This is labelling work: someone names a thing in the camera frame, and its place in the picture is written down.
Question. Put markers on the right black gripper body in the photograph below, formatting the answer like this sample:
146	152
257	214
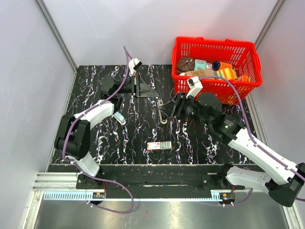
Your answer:
188	108

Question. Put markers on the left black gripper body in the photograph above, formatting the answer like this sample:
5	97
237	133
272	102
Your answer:
127	87

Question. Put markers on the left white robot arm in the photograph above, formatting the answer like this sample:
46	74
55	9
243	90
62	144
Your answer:
73	138

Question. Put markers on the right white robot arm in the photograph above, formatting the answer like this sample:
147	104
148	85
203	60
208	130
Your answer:
281	179

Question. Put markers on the brown cardboard box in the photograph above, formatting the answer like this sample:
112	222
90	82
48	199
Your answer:
200	73

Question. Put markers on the brown round item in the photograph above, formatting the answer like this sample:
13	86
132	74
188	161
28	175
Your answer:
186	64

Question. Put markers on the teal white box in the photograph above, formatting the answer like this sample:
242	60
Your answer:
199	64

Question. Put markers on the orange bottle blue cap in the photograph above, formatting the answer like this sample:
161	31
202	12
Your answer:
218	65

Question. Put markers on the yellow green sticky notes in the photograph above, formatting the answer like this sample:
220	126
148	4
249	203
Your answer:
227	73

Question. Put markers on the red plastic basket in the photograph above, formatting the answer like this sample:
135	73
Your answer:
241	55

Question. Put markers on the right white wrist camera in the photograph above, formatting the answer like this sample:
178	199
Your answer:
195	86

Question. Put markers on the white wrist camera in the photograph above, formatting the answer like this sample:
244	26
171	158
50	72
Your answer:
134	64
195	86

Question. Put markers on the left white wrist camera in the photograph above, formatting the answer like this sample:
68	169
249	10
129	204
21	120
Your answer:
134	64

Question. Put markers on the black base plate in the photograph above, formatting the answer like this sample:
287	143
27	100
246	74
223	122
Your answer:
112	190

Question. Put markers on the aluminium frame rail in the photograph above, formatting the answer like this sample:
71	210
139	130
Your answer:
241	178

